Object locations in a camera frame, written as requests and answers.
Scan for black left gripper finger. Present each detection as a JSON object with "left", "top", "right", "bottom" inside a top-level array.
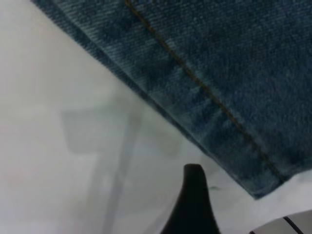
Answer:
[{"left": 160, "top": 163, "right": 221, "bottom": 234}]

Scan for blue denim jeans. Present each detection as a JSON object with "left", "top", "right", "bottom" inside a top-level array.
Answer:
[{"left": 30, "top": 0, "right": 312, "bottom": 200}]

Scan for white part with black lines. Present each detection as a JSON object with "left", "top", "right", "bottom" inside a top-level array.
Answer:
[{"left": 251, "top": 210, "right": 312, "bottom": 234}]

